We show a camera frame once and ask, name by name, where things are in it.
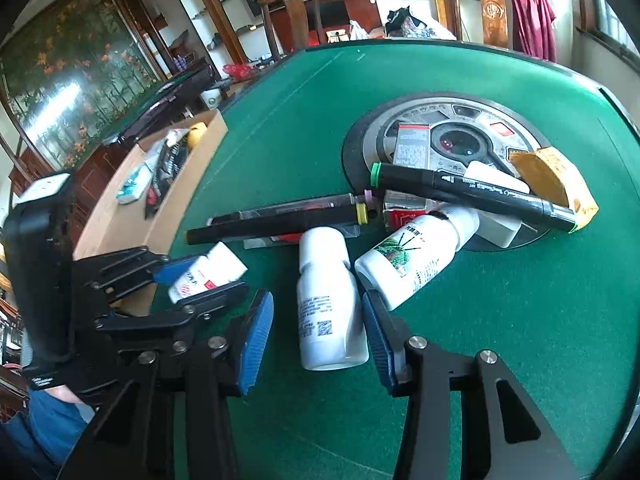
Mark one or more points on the black marker yellow band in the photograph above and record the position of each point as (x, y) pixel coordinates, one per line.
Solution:
(250, 230)

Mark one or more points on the white plastic medicine bottle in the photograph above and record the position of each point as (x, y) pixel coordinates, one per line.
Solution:
(327, 300)

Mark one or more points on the dark mahjong table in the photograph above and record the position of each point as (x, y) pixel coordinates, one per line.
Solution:
(165, 100)

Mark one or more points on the cardboard box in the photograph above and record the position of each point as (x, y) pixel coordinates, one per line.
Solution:
(105, 220)

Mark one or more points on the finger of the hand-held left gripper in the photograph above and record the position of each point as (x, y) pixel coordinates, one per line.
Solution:
(175, 267)
(220, 297)

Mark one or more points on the dark red cloth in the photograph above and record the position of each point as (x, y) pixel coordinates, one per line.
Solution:
(532, 20)

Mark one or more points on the white bottle green label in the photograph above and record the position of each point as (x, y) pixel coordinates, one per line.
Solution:
(417, 255)

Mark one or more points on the yellow cloth packet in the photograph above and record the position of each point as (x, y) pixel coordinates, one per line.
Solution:
(550, 175)

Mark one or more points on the white pill box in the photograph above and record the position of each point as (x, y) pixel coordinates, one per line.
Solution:
(207, 272)

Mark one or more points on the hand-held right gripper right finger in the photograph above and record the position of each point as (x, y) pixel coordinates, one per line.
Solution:
(380, 345)

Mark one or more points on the red plastic bag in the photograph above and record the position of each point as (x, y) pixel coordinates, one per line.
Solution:
(235, 71)

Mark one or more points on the person's blue jeans leg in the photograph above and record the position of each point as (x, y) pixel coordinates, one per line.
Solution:
(45, 430)

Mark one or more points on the teal white packet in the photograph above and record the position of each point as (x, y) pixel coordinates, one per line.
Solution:
(134, 182)

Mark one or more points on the yellow round object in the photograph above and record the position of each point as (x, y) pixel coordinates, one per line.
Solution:
(196, 134)

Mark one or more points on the white plastic bag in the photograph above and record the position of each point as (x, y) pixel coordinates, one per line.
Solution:
(359, 31)

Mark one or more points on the black printed pouch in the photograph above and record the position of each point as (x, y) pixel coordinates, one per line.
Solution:
(165, 170)

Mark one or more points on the person's left forearm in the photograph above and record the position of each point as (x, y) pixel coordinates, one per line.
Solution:
(65, 394)

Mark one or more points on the round mahjong table control panel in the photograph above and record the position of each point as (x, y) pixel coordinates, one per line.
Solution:
(370, 135)

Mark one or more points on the wooden display shelf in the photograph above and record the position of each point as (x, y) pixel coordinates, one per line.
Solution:
(210, 5)

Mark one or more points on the window with metal frame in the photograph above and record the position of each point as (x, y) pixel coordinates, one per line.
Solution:
(615, 25)

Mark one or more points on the grey black carton red stripe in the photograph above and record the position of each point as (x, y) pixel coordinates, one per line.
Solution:
(412, 150)

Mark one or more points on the purple bottles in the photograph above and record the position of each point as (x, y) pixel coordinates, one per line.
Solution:
(178, 63)

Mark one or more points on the white charger plug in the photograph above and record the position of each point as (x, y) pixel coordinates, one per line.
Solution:
(495, 176)

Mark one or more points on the wooden chair carved back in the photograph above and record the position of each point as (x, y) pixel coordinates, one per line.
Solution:
(492, 10)

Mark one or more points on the red white carton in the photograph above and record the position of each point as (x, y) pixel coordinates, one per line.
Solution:
(400, 217)

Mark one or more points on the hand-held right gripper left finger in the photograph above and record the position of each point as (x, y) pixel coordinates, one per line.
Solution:
(255, 340)

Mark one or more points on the wooden chair plain back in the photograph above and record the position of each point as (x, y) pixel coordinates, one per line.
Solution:
(295, 15)

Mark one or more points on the black marker green caps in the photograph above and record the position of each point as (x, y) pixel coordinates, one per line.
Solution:
(470, 190)

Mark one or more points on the black bag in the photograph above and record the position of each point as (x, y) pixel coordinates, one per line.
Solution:
(400, 17)

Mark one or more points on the floral wall painting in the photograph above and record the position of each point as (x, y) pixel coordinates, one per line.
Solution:
(65, 85)

